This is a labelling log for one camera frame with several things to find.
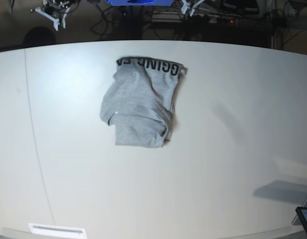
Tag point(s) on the grey T-shirt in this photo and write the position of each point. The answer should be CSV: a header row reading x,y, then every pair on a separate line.
x,y
140,101

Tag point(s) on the black power strip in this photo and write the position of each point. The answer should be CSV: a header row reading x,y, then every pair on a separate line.
x,y
195,19

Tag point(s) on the blue plastic box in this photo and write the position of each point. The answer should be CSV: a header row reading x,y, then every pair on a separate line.
x,y
140,2

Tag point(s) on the white label plate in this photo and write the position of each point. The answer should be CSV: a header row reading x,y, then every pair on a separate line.
x,y
55,231

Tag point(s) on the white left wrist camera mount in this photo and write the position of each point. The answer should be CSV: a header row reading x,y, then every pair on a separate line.
x,y
189,8

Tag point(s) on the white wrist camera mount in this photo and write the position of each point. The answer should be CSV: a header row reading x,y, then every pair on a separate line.
x,y
189,8
55,10

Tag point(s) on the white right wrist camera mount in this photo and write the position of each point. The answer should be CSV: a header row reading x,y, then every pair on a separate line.
x,y
55,10

